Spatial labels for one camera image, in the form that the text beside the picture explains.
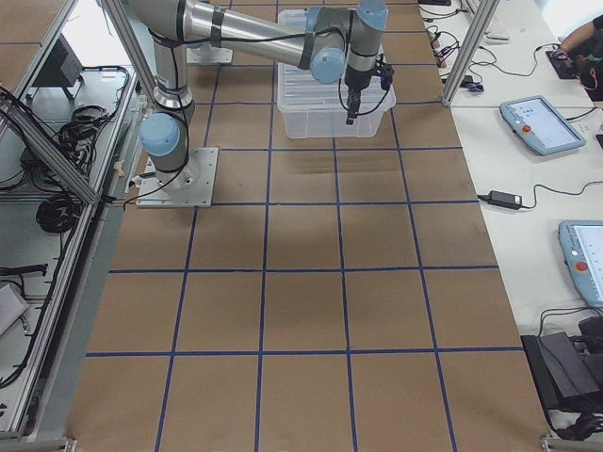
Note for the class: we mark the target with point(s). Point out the aluminium frame post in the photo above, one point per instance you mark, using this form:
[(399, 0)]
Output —
[(485, 12)]

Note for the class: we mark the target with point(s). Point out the silver robot arm near lid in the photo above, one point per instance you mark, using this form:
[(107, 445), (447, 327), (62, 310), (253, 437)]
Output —
[(336, 44)]

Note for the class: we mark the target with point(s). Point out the blue teach pendant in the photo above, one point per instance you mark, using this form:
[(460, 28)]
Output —
[(541, 127), (581, 244)]

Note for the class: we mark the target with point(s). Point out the clear plastic storage box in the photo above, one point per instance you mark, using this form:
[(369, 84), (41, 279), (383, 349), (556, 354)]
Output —
[(332, 123)]

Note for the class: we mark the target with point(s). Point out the black gripper near lid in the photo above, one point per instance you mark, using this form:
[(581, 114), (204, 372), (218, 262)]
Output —
[(356, 82)]

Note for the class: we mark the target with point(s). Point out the black power adapter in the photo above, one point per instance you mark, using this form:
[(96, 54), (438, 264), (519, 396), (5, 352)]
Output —
[(505, 200)]

